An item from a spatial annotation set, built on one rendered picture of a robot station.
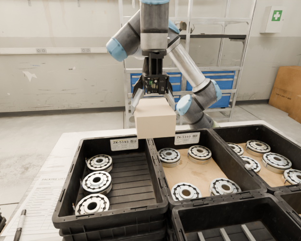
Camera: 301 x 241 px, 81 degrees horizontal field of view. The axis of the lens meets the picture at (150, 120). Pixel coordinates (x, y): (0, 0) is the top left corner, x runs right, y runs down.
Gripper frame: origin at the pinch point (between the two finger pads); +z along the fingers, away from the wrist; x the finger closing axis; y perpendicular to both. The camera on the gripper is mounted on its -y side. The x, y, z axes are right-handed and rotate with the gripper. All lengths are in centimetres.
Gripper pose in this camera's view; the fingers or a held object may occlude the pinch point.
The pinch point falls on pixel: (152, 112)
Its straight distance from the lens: 60.9
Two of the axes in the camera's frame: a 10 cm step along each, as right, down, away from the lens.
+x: 9.9, -0.6, 1.2
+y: 1.3, 4.3, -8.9
